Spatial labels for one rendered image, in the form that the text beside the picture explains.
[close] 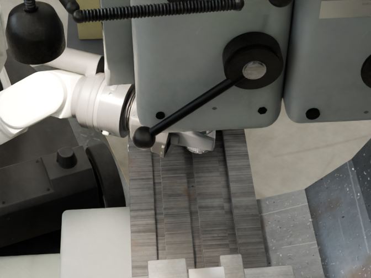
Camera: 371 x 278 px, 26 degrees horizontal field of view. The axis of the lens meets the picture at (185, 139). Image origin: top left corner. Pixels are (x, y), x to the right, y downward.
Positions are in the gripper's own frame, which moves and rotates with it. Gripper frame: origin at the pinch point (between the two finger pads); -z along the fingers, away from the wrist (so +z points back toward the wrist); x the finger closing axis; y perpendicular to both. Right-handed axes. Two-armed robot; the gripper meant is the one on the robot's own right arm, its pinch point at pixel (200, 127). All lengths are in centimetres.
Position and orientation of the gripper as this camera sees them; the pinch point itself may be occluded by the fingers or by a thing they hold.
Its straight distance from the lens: 118.2
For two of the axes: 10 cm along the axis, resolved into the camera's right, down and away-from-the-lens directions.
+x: 3.2, -6.8, 6.6
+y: -0.1, 6.9, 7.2
